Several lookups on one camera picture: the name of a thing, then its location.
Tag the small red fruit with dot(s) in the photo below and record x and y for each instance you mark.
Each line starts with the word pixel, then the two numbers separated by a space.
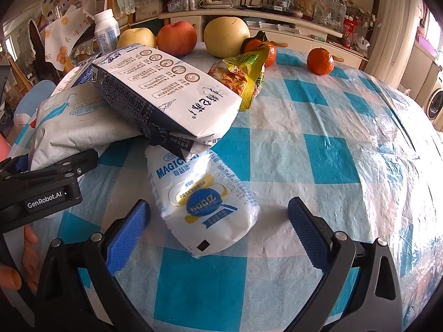
pixel 270 54

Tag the white television cabinet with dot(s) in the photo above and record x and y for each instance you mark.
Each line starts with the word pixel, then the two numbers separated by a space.
pixel 193 15

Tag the orange print table cloth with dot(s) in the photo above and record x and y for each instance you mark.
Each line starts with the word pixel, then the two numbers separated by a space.
pixel 65 38

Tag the blue white checked tablecloth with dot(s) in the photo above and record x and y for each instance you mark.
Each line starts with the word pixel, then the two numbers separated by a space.
pixel 311 159

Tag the pink wrappers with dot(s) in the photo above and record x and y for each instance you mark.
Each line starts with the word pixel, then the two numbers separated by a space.
pixel 207 214

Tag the white washing machine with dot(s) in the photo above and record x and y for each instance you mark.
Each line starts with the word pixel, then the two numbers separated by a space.
pixel 436 103

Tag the yellow green snack packet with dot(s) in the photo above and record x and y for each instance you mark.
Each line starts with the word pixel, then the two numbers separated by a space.
pixel 235 76

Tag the clear printed plastic bag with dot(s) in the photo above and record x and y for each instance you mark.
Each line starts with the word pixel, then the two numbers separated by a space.
pixel 328 10

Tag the yellow apple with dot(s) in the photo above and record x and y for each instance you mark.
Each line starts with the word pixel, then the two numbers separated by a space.
pixel 136 38
pixel 225 36

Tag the white cardboard box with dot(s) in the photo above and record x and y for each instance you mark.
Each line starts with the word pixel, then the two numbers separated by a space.
pixel 147 3

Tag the white bottle blue label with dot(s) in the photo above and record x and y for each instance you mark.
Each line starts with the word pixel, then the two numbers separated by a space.
pixel 105 34

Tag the person's left hand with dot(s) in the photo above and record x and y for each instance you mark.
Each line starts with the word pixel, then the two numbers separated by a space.
pixel 30 266

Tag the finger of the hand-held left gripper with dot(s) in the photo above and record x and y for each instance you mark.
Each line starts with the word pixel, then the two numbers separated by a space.
pixel 69 169
pixel 20 163

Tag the yellow apple right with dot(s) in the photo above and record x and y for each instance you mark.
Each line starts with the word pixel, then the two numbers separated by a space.
pixel 225 36

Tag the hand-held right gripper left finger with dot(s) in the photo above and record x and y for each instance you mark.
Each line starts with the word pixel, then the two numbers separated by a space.
pixel 128 238

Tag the dark wooden chair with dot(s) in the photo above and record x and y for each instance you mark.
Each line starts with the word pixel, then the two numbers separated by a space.
pixel 36 48

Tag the white pouch blue whale print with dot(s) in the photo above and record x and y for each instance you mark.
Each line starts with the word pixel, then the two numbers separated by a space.
pixel 76 124

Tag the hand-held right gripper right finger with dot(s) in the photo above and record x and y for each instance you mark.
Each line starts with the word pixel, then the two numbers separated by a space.
pixel 309 235

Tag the red packaging bag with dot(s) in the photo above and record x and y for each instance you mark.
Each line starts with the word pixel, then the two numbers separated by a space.
pixel 350 33

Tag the pack of small glass jars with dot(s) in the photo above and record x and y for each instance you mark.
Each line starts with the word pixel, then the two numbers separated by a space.
pixel 181 4

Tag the plain orange tangerine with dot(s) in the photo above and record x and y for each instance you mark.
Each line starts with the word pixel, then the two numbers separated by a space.
pixel 320 61

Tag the white blue striped pouch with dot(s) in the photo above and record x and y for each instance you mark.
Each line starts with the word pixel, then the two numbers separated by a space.
pixel 74 76

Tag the red apple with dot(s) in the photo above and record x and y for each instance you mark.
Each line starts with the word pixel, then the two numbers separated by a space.
pixel 176 38

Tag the white navy printed milk pouch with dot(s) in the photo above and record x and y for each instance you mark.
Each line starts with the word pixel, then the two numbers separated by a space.
pixel 180 145
pixel 166 86

